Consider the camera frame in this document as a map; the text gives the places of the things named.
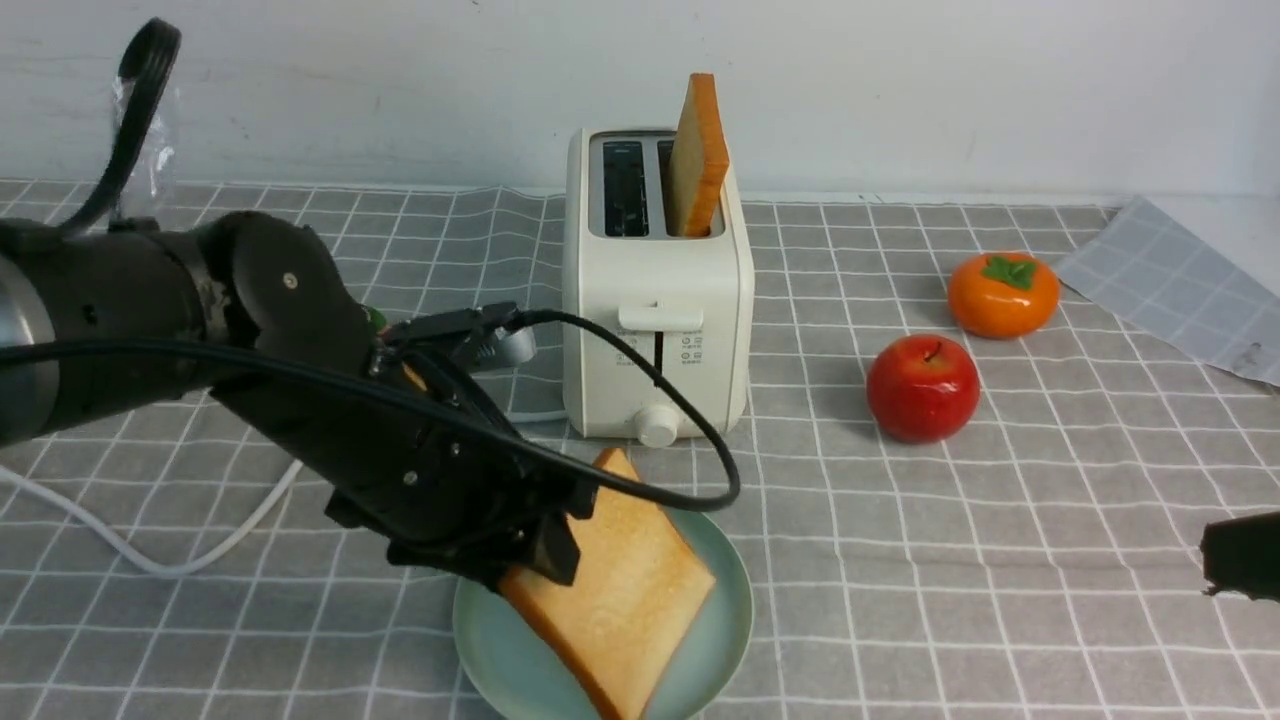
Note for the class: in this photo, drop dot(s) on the toast slice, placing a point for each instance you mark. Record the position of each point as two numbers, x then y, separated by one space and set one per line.
699 161
636 594

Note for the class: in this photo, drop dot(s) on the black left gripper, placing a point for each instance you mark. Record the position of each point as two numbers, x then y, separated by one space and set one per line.
443 499

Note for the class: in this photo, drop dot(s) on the clear plastic bag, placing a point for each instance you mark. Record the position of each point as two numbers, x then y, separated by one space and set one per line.
152 178

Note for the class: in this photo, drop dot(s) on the white two-slot toaster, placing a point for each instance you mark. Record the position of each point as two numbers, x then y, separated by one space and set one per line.
685 304

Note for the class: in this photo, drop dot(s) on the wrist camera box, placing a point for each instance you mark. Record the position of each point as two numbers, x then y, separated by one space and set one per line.
478 339

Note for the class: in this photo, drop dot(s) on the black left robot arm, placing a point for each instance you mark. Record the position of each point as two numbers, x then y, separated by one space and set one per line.
247 280

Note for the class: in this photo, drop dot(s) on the red apple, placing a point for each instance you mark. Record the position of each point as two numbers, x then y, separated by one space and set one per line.
923 388

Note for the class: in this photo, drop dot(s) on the light green plate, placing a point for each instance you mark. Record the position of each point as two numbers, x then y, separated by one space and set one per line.
521 678

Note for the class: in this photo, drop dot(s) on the orange persimmon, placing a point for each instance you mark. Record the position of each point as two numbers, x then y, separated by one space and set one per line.
1003 295

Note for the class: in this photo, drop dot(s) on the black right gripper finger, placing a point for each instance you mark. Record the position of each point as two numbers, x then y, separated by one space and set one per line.
1241 555

